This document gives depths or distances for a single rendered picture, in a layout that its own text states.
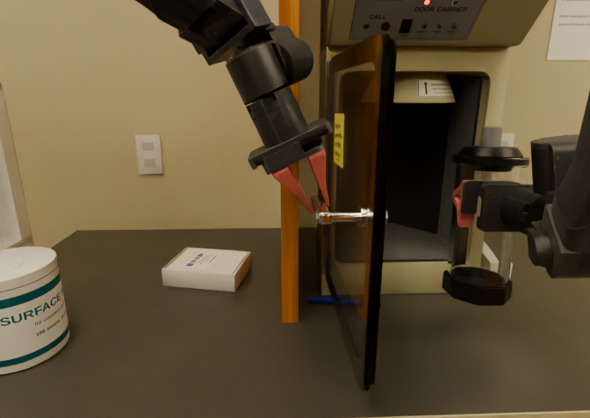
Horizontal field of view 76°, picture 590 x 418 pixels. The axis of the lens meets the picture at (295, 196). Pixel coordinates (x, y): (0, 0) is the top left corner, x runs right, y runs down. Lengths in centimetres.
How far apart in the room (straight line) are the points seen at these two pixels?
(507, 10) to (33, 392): 87
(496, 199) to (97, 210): 108
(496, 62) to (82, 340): 84
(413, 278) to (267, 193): 53
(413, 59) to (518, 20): 16
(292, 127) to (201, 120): 72
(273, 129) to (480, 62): 44
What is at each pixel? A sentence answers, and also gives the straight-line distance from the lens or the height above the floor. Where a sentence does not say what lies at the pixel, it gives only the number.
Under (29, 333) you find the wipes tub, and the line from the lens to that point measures 70.
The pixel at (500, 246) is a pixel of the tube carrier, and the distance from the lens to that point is 65.
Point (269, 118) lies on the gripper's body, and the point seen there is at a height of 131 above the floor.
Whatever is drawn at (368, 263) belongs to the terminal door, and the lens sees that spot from 42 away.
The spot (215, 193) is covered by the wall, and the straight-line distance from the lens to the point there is 117.
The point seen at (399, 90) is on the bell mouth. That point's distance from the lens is 75.
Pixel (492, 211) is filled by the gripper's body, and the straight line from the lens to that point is 57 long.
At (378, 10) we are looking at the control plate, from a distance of 64.
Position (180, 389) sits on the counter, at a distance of 61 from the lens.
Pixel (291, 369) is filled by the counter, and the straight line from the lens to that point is 62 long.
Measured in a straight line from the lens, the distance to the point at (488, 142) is 65.
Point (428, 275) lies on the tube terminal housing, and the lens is 82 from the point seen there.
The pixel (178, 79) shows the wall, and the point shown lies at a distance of 115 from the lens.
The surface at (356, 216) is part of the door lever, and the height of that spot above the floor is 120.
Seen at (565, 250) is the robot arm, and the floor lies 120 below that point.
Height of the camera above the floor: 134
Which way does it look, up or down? 15 degrees down
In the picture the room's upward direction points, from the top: straight up
